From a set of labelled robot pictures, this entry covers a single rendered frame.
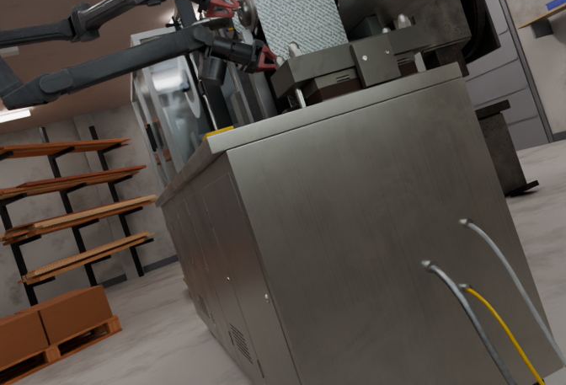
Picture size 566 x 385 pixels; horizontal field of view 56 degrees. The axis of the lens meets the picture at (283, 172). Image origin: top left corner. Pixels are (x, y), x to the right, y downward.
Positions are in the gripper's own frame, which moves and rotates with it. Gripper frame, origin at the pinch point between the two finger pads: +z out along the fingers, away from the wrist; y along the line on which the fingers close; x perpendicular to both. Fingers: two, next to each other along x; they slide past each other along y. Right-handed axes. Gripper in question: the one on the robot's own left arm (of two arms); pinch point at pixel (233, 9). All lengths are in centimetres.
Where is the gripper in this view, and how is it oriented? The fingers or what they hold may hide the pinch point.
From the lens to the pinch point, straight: 155.1
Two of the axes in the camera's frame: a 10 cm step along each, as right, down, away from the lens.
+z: 9.0, 3.7, 2.2
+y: 2.8, -1.1, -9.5
